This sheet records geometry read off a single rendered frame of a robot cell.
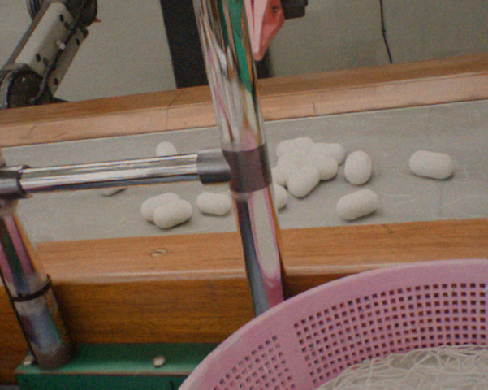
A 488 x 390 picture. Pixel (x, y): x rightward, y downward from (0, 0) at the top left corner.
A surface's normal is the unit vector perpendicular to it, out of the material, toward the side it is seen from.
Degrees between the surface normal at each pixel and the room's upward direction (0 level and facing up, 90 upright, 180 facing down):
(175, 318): 90
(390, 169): 0
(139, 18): 90
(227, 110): 90
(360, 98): 45
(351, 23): 89
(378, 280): 75
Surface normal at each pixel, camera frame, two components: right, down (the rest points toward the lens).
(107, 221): -0.16, -0.90
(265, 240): 0.28, 0.36
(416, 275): -0.05, 0.17
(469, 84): -0.25, -0.33
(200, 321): -0.18, 0.43
